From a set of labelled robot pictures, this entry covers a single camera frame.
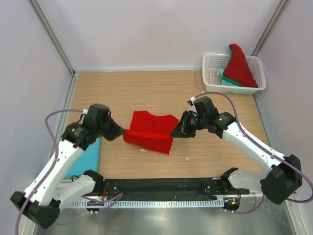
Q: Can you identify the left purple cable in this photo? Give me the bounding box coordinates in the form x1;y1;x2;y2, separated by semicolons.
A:
14;109;124;235

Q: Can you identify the aluminium corner post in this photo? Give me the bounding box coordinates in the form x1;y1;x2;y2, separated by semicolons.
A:
28;0;75;77
251;0;290;56

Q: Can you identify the white plastic basket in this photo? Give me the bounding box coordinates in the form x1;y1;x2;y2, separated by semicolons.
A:
202;53;266;95

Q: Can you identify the aluminium front rail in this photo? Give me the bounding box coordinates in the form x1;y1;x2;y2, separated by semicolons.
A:
58;176;298;199

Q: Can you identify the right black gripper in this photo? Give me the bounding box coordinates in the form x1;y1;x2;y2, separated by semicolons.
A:
170;111;207;139

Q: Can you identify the folded light blue t shirt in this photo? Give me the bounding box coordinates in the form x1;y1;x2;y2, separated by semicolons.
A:
64;138;101;179

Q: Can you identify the right aluminium corner post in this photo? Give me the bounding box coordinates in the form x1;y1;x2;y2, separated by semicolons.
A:
251;0;290;56

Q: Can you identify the dark red t shirt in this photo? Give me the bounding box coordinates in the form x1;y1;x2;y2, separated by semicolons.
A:
222;44;258;88

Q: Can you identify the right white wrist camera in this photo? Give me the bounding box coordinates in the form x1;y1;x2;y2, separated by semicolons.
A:
187;96;196;110

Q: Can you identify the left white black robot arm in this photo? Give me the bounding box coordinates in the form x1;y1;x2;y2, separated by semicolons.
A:
10;103;125;229

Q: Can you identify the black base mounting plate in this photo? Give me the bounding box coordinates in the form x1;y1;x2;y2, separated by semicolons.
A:
89;178;250;202

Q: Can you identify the left aluminium corner post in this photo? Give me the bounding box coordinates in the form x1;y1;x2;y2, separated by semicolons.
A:
28;0;75;77

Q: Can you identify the white slotted cable duct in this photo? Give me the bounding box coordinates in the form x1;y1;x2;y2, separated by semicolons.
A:
67;198;224;209

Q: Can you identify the mint t shirt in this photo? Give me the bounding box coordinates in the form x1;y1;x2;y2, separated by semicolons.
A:
217;70;239;87

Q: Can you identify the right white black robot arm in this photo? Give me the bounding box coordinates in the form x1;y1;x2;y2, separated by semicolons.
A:
170;96;302;205

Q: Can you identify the bright red t shirt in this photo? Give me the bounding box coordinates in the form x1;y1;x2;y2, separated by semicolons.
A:
123;111;179;155

